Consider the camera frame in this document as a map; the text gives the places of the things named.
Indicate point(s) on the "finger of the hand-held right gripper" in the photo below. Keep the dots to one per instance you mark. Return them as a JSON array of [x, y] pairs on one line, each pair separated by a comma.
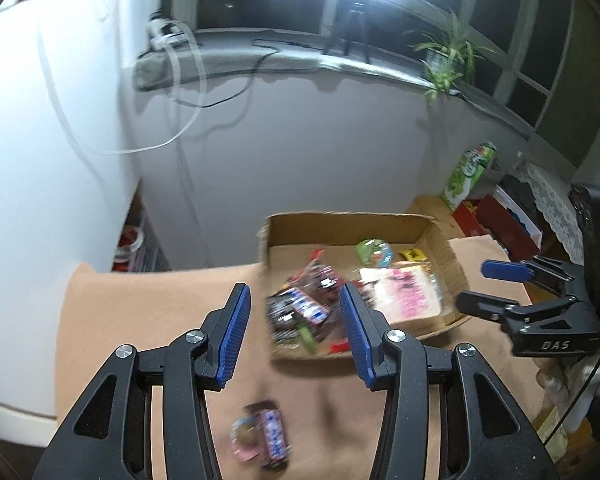
[[550, 330], [505, 270]]

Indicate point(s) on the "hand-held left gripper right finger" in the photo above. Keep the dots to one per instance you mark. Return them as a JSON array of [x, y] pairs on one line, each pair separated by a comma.
[[352, 335]]

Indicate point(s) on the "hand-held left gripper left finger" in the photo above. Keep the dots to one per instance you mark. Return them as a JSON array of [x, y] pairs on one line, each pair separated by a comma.
[[235, 335]]

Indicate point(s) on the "small green candy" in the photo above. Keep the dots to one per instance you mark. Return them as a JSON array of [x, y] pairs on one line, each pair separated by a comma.
[[306, 337]]

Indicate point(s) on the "brown chocolate bar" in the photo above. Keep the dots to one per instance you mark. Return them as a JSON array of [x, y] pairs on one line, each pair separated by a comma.
[[310, 310], [272, 432]]

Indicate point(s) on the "green round snack packet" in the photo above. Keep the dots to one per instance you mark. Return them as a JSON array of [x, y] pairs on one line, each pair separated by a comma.
[[375, 253]]

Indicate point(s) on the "small yellow snack packet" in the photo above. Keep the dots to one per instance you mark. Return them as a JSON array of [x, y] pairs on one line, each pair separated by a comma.
[[411, 255]]

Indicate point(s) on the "person's right hand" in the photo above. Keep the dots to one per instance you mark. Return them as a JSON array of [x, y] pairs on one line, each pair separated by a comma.
[[555, 385]]

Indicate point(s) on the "dark box with white edge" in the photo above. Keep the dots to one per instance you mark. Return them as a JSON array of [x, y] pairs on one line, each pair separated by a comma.
[[510, 225]]

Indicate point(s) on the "red box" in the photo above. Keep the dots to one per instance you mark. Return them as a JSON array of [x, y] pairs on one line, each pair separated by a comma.
[[475, 220]]

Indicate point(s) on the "clear red-edged snack packet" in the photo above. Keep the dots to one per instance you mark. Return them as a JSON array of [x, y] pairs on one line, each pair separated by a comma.
[[322, 280], [317, 257]]

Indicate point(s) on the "wrapped sliced bread packet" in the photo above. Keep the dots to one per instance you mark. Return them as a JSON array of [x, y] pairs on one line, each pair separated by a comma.
[[405, 295]]

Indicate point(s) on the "white lace cloth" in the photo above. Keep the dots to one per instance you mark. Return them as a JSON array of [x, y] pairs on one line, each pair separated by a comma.
[[555, 210]]

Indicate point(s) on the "peach felt mat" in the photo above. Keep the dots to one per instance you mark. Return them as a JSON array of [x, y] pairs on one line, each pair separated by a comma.
[[145, 310]]

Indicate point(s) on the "pale yellow bag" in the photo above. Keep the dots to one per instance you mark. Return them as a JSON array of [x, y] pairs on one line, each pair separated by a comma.
[[550, 427]]

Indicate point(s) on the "plain cardboard box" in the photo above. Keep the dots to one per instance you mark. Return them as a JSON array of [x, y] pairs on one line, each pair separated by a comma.
[[430, 207]]

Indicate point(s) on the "green drink carton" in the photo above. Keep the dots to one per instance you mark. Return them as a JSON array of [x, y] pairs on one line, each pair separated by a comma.
[[467, 175]]

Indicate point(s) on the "pink round snack packet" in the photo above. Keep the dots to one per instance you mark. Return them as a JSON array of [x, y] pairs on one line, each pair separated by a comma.
[[240, 447]]

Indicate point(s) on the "potted spider plant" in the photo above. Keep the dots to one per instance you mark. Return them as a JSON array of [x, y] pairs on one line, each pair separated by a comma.
[[447, 60]]

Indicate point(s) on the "black tripod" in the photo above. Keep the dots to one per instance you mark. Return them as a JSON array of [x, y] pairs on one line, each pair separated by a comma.
[[352, 20]]

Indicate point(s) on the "white power strip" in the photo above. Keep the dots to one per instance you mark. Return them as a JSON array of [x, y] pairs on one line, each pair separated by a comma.
[[162, 30]]

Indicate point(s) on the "window with white frame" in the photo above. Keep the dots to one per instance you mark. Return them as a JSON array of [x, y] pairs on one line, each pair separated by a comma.
[[260, 5]]

